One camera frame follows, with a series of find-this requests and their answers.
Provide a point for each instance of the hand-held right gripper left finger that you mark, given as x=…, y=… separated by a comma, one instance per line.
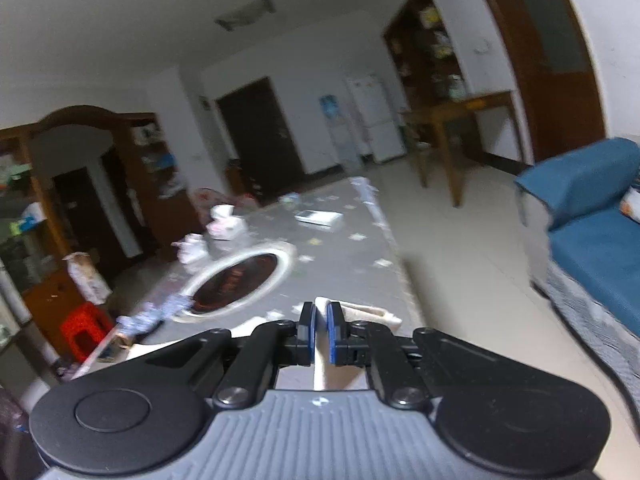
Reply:
x=311, y=330

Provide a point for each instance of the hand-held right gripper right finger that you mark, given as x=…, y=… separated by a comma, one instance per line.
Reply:
x=331, y=335

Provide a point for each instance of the round black induction cooktop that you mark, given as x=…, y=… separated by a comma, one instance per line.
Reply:
x=235, y=280

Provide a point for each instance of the white remote control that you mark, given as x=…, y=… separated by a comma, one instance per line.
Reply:
x=320, y=217

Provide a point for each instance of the pink tissue box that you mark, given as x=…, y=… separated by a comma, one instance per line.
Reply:
x=225, y=225

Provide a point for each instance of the white water dispenser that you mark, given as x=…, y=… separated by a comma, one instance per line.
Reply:
x=345, y=145

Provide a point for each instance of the black smartphone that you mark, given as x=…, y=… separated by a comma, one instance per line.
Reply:
x=111, y=352

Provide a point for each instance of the dark wooden door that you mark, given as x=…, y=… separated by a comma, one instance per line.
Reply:
x=260, y=130
x=80, y=220

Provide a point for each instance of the white refrigerator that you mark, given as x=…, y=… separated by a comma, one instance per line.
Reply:
x=375, y=120

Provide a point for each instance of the blue water bottle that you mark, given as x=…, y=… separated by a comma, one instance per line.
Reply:
x=330, y=107

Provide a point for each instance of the red plastic stool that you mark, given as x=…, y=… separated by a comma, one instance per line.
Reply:
x=85, y=330

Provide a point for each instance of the printed paper bag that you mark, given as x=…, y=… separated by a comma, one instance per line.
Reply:
x=90, y=280

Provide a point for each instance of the brown wooden side table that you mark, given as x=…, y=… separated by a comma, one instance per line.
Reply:
x=465, y=105

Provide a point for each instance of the blue sofa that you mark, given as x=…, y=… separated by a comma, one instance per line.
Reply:
x=590, y=240

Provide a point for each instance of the arched wooden cabinet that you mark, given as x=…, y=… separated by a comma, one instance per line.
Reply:
x=120, y=130

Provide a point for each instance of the brown door with glass panel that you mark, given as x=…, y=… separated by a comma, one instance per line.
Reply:
x=505, y=35

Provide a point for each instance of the dark wooden wall shelf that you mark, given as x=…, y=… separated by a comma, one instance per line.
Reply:
x=405, y=25

